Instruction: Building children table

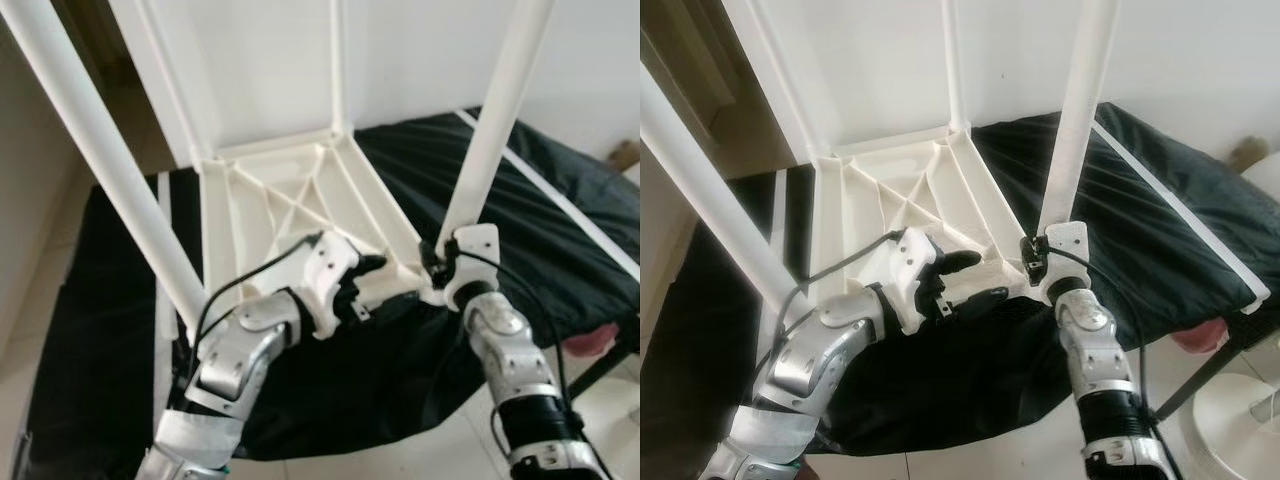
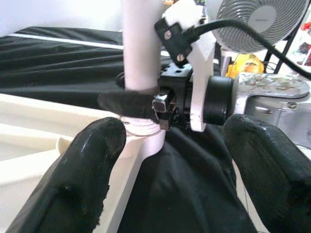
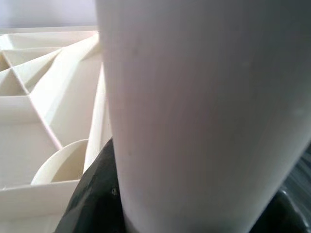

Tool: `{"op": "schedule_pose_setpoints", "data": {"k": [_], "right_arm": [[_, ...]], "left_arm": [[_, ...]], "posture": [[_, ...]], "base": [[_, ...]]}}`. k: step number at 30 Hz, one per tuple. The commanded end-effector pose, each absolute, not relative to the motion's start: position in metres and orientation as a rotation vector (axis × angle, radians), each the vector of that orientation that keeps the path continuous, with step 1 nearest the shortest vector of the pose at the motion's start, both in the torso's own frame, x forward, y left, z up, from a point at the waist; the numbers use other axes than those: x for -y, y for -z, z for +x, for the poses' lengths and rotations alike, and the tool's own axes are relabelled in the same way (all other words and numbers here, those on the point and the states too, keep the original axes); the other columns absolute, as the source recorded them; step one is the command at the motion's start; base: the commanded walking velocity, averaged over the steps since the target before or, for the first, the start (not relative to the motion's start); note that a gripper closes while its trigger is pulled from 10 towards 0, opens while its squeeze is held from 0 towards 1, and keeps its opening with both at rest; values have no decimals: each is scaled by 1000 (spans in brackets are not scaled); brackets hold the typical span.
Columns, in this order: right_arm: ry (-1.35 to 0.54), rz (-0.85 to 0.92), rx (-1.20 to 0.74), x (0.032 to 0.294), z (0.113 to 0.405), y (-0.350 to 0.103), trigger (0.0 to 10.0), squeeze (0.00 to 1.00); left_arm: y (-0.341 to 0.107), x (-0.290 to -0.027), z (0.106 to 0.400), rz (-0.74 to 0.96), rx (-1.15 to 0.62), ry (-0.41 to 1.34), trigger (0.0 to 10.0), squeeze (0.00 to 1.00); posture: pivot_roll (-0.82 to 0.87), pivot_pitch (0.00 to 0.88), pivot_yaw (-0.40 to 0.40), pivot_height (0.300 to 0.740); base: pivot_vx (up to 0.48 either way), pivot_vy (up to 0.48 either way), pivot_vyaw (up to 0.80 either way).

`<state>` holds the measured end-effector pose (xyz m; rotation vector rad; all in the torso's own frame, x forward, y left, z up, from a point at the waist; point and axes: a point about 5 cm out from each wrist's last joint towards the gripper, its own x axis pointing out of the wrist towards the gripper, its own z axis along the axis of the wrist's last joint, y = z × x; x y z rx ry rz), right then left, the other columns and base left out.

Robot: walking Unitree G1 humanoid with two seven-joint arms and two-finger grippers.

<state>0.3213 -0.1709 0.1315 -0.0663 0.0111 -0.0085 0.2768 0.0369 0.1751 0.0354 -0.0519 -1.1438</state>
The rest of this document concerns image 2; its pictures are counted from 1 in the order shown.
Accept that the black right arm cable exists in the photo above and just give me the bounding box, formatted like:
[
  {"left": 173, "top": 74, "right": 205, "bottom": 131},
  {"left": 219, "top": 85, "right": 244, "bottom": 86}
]
[{"left": 184, "top": 19, "right": 311, "bottom": 80}]

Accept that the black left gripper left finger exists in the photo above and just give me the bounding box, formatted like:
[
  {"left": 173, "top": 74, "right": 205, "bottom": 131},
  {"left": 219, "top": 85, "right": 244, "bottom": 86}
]
[{"left": 4, "top": 116, "right": 127, "bottom": 233}]

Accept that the cream plastic table top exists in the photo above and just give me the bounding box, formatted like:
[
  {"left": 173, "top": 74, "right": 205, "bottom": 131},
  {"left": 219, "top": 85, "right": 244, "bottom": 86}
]
[{"left": 0, "top": 93, "right": 166, "bottom": 233}]

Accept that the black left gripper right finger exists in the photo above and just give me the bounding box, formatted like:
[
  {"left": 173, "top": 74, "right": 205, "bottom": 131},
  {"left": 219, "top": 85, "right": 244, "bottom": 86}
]
[{"left": 223, "top": 114, "right": 311, "bottom": 233}]

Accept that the black metal stand leg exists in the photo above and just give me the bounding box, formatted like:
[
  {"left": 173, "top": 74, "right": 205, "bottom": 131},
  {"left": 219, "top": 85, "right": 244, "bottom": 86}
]
[{"left": 263, "top": 26, "right": 300, "bottom": 74}]

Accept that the yellow plastic bag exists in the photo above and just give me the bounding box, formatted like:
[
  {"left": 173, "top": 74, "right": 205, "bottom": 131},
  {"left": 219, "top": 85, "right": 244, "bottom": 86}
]
[{"left": 227, "top": 53, "right": 265, "bottom": 79}]

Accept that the black table cloth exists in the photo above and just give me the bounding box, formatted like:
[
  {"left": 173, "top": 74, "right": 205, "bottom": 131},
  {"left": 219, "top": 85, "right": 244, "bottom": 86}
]
[{"left": 0, "top": 26, "right": 257, "bottom": 233}]

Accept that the white plastic table leg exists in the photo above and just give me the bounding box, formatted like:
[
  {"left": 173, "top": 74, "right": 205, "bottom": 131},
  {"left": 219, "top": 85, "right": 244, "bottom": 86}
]
[{"left": 121, "top": 0, "right": 163, "bottom": 136}]

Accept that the white standing fan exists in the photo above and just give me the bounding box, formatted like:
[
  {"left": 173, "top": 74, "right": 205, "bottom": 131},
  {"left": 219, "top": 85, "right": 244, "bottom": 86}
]
[{"left": 206, "top": 0, "right": 310, "bottom": 76}]

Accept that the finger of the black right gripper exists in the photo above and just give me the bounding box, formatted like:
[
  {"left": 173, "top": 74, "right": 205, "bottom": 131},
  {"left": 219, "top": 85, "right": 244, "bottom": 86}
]
[
  {"left": 98, "top": 91, "right": 158, "bottom": 122},
  {"left": 115, "top": 71, "right": 127, "bottom": 88}
]

